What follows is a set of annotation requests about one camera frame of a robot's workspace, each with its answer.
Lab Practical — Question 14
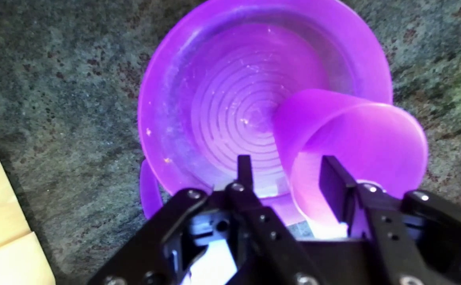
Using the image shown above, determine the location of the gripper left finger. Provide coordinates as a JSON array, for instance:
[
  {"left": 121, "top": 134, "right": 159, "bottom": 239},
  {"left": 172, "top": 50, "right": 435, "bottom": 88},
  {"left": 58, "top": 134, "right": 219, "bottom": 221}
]
[{"left": 88, "top": 155, "right": 323, "bottom": 285}]

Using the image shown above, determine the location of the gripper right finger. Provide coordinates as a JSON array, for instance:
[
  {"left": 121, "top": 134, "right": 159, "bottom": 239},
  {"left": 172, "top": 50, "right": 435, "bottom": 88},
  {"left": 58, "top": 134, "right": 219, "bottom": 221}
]
[{"left": 319, "top": 155, "right": 461, "bottom": 285}]

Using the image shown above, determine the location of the purple plastic plate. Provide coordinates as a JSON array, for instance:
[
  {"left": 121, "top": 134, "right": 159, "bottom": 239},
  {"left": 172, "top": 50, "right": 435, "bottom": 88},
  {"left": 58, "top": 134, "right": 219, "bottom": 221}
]
[{"left": 139, "top": 158, "right": 307, "bottom": 227}]

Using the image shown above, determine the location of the light wooden block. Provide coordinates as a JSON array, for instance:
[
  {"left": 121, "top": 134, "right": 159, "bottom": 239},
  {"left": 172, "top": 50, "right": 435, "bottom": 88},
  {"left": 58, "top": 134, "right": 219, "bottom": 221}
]
[{"left": 0, "top": 156, "right": 55, "bottom": 285}]

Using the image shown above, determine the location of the purple plastic bowl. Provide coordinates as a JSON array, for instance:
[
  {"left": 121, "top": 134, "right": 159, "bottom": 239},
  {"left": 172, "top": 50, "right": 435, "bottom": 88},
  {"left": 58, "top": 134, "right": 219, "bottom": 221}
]
[{"left": 137, "top": 0, "right": 393, "bottom": 203}]

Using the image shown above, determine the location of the purple plastic cup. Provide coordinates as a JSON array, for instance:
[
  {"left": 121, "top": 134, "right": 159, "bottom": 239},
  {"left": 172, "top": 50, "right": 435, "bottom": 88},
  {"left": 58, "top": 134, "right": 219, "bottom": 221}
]
[{"left": 273, "top": 89, "right": 429, "bottom": 239}]

